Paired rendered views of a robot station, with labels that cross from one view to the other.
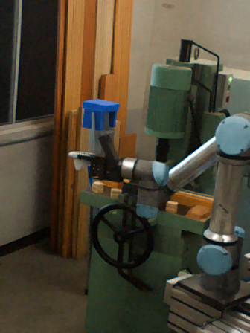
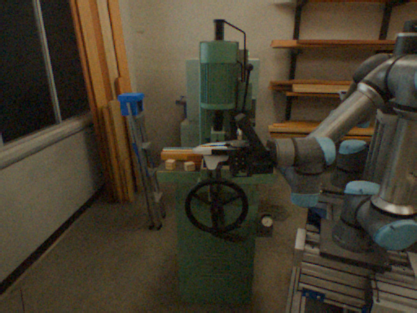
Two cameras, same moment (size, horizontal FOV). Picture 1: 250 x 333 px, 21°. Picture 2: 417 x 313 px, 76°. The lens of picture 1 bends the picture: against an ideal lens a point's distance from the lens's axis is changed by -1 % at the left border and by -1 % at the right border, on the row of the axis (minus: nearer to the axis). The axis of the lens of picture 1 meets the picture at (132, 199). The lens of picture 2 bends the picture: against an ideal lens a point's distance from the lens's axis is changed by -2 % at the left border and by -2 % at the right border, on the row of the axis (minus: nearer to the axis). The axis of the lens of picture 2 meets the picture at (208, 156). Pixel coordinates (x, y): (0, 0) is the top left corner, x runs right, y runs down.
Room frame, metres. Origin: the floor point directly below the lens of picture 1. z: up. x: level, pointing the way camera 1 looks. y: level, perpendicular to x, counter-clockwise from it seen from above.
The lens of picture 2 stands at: (1.68, 0.44, 1.47)
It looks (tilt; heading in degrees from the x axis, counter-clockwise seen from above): 21 degrees down; 339
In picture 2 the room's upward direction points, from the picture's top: straight up
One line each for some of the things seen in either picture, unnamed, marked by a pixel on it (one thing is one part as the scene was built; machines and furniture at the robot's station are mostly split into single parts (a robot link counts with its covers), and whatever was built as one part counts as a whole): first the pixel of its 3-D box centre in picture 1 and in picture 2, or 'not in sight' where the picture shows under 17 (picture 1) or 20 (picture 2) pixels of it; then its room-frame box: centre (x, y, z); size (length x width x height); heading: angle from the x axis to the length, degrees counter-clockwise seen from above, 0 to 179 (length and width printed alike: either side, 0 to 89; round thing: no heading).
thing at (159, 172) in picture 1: (151, 173); (309, 152); (2.21, -0.05, 1.22); 0.11 x 0.08 x 0.09; 71
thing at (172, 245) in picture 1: (162, 220); (217, 174); (3.08, -0.15, 0.76); 0.57 x 0.45 x 0.09; 157
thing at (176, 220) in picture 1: (144, 209); (216, 173); (2.87, -0.06, 0.87); 0.61 x 0.30 x 0.06; 67
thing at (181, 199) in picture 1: (161, 194); (221, 156); (2.96, -0.13, 0.92); 0.67 x 0.02 x 0.04; 67
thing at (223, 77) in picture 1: (222, 89); (242, 63); (3.21, -0.36, 1.40); 0.10 x 0.06 x 0.16; 157
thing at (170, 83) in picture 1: (168, 101); (218, 76); (2.97, -0.11, 1.35); 0.18 x 0.18 x 0.31
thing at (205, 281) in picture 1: (221, 272); (355, 228); (2.25, -0.35, 0.87); 0.15 x 0.15 x 0.10
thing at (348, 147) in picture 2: not in sight; (353, 154); (2.61, -0.70, 0.98); 0.13 x 0.12 x 0.14; 61
